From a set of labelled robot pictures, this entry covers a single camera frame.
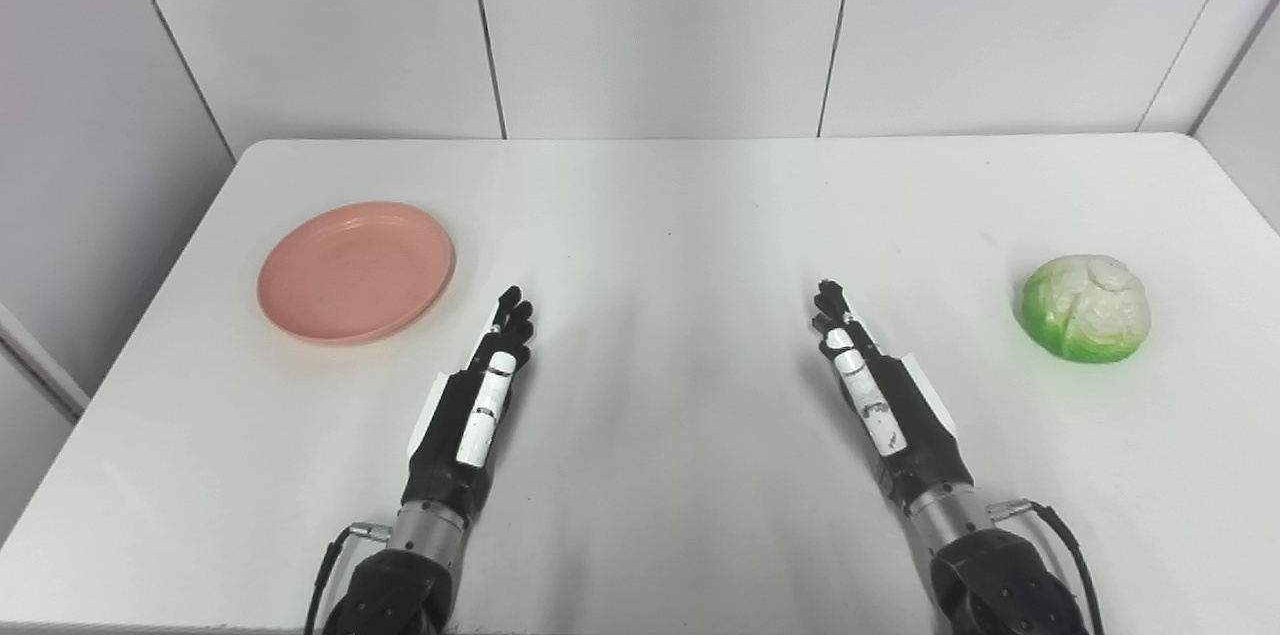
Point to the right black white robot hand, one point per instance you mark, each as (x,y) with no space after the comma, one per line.
(915,425)

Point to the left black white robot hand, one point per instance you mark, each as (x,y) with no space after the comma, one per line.
(455,435)

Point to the pink round plate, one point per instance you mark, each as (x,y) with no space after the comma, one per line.
(355,273)

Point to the green white toy cabbage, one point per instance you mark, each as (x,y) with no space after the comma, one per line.
(1085,310)

